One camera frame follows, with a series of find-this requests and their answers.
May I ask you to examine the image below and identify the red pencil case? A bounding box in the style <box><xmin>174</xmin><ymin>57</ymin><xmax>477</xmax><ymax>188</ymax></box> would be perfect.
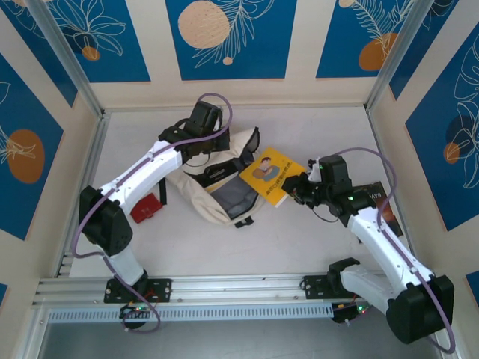
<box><xmin>129</xmin><ymin>192</ymin><xmax>162</xmax><ymax>224</ymax></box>

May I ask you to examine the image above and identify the beige canvas backpack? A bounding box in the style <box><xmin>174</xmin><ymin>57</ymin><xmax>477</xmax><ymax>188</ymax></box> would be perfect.
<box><xmin>159</xmin><ymin>126</ymin><xmax>263</xmax><ymax>229</ymax></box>

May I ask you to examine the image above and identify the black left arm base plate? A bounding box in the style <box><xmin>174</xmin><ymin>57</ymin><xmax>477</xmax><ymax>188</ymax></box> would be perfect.
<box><xmin>103</xmin><ymin>277</ymin><xmax>173</xmax><ymax>304</ymax></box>

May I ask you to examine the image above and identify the aluminium frame post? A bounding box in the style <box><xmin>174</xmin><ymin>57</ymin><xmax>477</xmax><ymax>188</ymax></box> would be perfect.
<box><xmin>28</xmin><ymin>0</ymin><xmax>105</xmax><ymax>117</ymax></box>
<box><xmin>365</xmin><ymin>0</ymin><xmax>430</xmax><ymax>111</ymax></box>

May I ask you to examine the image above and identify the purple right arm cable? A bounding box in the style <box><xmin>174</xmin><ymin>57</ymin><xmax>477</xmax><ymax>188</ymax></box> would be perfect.
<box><xmin>336</xmin><ymin>146</ymin><xmax>457</xmax><ymax>355</ymax></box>

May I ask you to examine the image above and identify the dark book orange glow cover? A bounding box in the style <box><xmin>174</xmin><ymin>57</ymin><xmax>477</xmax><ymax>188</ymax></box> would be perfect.
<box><xmin>351</xmin><ymin>181</ymin><xmax>406</xmax><ymax>244</ymax></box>

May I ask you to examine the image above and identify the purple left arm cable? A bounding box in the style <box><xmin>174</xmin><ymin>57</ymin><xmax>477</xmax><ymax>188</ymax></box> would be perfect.
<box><xmin>70</xmin><ymin>92</ymin><xmax>234</xmax><ymax>333</ymax></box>

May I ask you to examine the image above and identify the yellow book with man drawing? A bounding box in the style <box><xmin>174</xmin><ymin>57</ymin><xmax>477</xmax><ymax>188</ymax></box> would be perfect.
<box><xmin>239</xmin><ymin>146</ymin><xmax>307</xmax><ymax>209</ymax></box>

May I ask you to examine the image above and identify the white slotted cable duct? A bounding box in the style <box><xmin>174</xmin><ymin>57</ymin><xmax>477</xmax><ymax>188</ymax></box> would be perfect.
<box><xmin>47</xmin><ymin>302</ymin><xmax>335</xmax><ymax>325</ymax></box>

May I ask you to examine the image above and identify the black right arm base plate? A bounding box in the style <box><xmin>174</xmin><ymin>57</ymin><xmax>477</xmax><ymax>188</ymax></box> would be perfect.
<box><xmin>302</xmin><ymin>274</ymin><xmax>373</xmax><ymax>300</ymax></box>

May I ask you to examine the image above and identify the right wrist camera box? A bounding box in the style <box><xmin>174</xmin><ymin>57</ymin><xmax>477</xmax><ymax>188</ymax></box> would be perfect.
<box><xmin>306</xmin><ymin>156</ymin><xmax>323</xmax><ymax>183</ymax></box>

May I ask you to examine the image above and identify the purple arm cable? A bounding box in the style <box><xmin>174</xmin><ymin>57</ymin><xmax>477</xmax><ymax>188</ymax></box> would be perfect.
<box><xmin>336</xmin><ymin>146</ymin><xmax>457</xmax><ymax>355</ymax></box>
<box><xmin>70</xmin><ymin>92</ymin><xmax>234</xmax><ymax>333</ymax></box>

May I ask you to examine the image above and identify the aluminium side rail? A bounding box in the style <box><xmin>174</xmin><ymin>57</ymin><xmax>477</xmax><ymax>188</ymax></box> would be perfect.
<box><xmin>364</xmin><ymin>106</ymin><xmax>420</xmax><ymax>270</ymax></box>
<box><xmin>55</xmin><ymin>108</ymin><xmax>112</xmax><ymax>277</ymax></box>

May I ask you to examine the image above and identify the aluminium cross rail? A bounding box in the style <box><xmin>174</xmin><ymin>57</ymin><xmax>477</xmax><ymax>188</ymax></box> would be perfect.
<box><xmin>31</xmin><ymin>269</ymin><xmax>445</xmax><ymax>308</ymax></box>

